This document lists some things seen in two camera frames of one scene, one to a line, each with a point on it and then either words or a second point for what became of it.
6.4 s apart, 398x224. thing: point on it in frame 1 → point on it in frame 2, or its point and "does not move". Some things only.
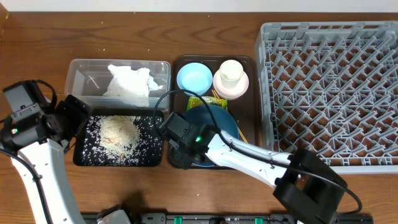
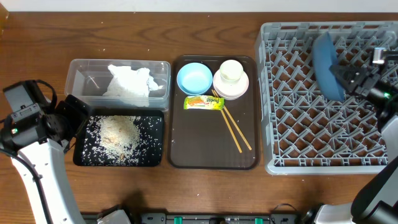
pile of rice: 122,140 does not move
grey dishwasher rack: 331,87 does not move
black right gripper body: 180,157 → 370,81
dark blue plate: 225,121 → 324,55
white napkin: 131,86 does not move
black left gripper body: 69,118 does not move
